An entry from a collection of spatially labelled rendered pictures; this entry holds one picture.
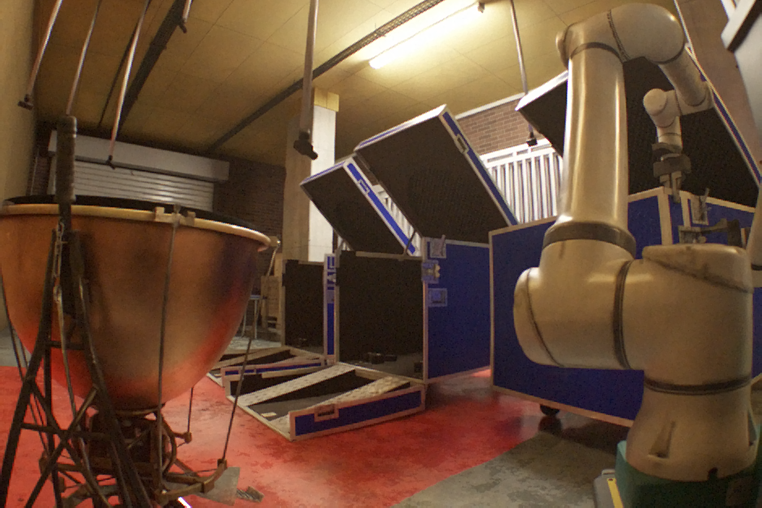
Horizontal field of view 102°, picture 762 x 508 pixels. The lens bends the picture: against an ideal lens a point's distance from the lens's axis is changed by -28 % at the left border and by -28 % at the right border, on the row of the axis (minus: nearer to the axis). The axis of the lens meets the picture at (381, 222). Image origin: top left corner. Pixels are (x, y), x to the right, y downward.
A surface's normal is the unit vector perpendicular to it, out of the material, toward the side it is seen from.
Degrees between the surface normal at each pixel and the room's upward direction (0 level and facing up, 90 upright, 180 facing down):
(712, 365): 90
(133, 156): 90
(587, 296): 66
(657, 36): 136
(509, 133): 90
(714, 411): 88
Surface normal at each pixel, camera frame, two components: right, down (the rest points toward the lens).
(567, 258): -0.70, -0.47
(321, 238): 0.67, -0.12
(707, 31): -0.74, -0.11
